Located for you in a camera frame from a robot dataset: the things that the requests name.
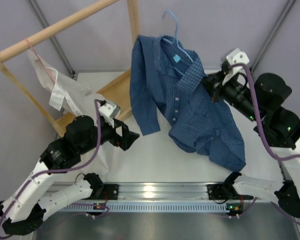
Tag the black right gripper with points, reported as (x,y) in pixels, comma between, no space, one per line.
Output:
(213,84)

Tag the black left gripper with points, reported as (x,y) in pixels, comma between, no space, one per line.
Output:
(127,138)

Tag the blue plaid shirt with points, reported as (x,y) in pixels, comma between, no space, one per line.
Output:
(198,125)

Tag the light blue wire hanger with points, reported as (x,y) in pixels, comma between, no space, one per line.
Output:
(175,41)

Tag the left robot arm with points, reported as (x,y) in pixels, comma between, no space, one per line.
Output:
(29,207)

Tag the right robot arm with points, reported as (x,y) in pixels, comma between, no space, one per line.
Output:
(281,128)

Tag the white table cover sheet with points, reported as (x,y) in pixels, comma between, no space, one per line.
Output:
(156,158)

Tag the wooden clothes rack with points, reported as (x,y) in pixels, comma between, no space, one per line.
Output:
(116,90)

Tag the white cloth garment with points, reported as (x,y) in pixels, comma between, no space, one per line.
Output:
(65,87)

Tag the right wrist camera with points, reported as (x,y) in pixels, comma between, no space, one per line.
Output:
(233,57)

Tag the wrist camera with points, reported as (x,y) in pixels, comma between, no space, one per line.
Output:
(109,110)
(233,57)

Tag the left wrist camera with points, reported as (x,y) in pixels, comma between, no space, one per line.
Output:
(109,110)

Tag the aluminium mounting rail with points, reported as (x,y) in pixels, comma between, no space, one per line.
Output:
(165,191)

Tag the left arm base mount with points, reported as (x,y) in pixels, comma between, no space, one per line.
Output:
(108,192)

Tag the slotted white cable duct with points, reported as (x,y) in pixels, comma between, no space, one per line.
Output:
(155,207)

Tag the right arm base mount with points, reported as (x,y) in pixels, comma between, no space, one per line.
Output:
(222,192)

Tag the pink wire hanger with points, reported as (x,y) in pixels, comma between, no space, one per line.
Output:
(40,61)

